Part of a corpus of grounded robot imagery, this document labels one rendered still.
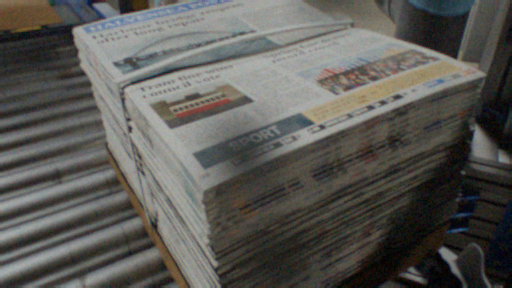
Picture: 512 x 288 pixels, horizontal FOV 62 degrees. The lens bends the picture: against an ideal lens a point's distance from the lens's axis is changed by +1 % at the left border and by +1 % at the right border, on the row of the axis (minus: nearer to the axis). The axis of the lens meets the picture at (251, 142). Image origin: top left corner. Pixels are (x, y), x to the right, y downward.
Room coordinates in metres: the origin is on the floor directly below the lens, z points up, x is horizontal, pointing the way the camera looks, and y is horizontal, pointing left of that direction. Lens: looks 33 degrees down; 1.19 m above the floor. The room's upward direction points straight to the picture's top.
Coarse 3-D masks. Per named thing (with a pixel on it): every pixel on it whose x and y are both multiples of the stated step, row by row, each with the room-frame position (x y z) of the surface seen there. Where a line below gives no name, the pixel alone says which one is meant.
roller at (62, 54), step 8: (24, 56) 1.01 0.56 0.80; (32, 56) 1.01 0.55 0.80; (40, 56) 1.02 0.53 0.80; (48, 56) 1.02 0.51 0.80; (56, 56) 1.03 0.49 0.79; (64, 56) 1.03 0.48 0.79; (72, 56) 1.04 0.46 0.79; (0, 64) 0.97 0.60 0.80; (8, 64) 0.97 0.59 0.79; (16, 64) 0.98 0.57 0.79; (24, 64) 0.99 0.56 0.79
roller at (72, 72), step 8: (48, 72) 0.91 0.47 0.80; (56, 72) 0.91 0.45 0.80; (64, 72) 0.92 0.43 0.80; (72, 72) 0.92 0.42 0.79; (80, 72) 0.93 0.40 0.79; (0, 80) 0.87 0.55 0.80; (8, 80) 0.87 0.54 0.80; (16, 80) 0.87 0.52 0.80; (24, 80) 0.87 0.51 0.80; (32, 80) 0.88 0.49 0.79; (40, 80) 0.88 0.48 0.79; (48, 80) 0.89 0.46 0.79; (56, 80) 0.90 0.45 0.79; (0, 88) 0.84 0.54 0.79; (8, 88) 0.85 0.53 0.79; (16, 88) 0.86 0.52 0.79
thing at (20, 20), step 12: (0, 0) 1.53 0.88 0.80; (12, 0) 1.54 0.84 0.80; (24, 0) 1.54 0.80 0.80; (36, 0) 1.54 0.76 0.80; (0, 12) 1.39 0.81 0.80; (12, 12) 1.39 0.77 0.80; (24, 12) 1.39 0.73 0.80; (36, 12) 1.39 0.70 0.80; (48, 12) 1.39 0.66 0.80; (0, 24) 1.26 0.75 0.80; (12, 24) 1.26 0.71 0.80; (24, 24) 1.26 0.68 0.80; (36, 24) 1.26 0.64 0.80
